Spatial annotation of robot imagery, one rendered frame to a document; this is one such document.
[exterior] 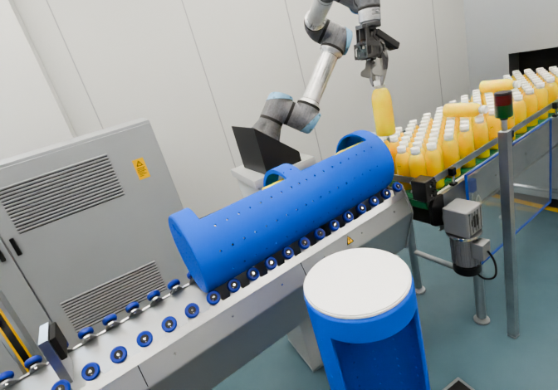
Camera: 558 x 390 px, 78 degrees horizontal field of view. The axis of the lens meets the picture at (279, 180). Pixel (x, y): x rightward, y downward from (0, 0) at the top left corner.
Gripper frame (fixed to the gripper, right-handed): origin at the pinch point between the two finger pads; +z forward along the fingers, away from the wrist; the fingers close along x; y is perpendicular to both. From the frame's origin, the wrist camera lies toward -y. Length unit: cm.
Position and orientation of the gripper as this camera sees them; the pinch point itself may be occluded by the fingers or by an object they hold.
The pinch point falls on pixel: (379, 81)
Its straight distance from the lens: 135.4
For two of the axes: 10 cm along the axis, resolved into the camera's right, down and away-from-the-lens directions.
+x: 4.3, 1.5, -8.9
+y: -8.9, 2.2, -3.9
